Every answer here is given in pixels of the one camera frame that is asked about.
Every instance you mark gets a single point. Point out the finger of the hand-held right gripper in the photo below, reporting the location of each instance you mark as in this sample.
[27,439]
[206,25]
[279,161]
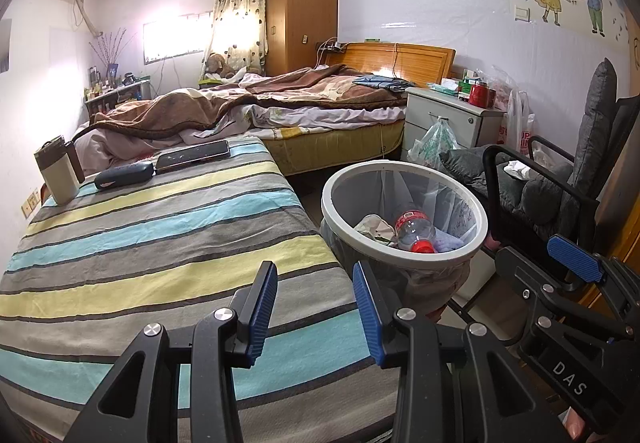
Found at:
[520,273]
[575,258]

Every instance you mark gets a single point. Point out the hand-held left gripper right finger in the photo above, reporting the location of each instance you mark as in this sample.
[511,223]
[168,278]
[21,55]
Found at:
[370,318]

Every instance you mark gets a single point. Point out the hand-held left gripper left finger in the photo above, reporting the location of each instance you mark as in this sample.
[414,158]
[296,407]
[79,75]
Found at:
[262,318]

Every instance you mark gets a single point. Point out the patterned paper cup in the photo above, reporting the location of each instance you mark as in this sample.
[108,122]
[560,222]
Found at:
[372,225]

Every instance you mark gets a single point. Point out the clear red label plastic bottle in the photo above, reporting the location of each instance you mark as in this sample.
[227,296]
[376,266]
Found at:
[412,228]

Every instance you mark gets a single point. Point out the white waste bin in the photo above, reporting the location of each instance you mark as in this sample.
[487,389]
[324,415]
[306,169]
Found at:
[330,203]

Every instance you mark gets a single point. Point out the person's right hand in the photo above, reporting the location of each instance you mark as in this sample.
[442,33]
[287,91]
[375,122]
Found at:
[575,429]

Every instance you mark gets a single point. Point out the crumpled white tissue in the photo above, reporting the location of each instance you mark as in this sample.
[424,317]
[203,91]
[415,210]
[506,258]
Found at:
[515,169]

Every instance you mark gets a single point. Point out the grey cushioned chair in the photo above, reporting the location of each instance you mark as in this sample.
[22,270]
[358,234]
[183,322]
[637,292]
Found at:
[600,133]

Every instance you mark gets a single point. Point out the white red print plastic bag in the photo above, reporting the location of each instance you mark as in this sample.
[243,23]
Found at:
[517,123]

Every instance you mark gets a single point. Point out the green plastic bag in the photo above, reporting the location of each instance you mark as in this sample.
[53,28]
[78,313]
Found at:
[432,143]

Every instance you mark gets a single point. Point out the black smartphone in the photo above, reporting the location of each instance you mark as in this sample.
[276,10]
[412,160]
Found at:
[192,154]

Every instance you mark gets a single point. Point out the white nightstand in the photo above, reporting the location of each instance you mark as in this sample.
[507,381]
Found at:
[440,110]

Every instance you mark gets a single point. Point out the red jar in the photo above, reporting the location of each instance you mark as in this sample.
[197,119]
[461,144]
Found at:
[479,95]

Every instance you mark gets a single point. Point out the green box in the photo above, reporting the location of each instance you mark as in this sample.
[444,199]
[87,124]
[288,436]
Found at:
[469,83]

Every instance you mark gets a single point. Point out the dark blue glasses case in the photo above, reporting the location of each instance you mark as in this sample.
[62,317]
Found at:
[122,175]

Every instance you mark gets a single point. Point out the teal tissue pack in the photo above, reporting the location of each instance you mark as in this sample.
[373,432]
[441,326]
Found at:
[442,87]

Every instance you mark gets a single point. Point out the pale purple bed sheet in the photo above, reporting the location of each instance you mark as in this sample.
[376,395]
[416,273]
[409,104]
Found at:
[325,115]

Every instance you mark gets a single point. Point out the brown blanket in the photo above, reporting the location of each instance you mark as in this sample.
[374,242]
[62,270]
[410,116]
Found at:
[175,113]

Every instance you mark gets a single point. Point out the blue folded clothes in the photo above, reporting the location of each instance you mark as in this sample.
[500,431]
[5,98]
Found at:
[385,82]

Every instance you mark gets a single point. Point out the wooden bed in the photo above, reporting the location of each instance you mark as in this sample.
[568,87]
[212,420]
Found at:
[415,58]

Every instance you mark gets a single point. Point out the white brown thermos jug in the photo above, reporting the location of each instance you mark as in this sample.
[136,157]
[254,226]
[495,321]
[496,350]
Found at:
[57,173]

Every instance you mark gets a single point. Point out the brown teddy bear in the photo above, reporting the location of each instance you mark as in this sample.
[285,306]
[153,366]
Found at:
[217,65]

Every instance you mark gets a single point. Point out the cluttered small desk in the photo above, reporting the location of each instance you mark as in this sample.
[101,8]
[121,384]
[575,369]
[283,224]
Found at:
[120,90]

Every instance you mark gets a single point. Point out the power strip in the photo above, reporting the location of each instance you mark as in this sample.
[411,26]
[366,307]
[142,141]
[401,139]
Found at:
[332,45]

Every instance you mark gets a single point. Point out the bright window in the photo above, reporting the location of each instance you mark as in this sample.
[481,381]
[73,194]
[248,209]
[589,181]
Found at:
[175,38]

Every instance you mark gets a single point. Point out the wooden wardrobe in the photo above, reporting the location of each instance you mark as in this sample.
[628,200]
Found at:
[300,23]

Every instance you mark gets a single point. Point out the patterned curtain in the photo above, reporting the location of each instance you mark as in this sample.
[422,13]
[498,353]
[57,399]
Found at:
[235,13]

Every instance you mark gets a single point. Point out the dried branches in vase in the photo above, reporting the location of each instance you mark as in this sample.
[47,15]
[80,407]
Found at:
[112,50]

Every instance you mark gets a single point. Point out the air conditioner pipe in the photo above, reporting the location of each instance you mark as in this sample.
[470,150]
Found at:
[85,13]

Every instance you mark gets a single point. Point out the wall switch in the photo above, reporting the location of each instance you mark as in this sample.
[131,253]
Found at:
[522,14]

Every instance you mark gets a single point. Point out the wall sockets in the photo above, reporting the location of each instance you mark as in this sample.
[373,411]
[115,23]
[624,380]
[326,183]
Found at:
[30,204]

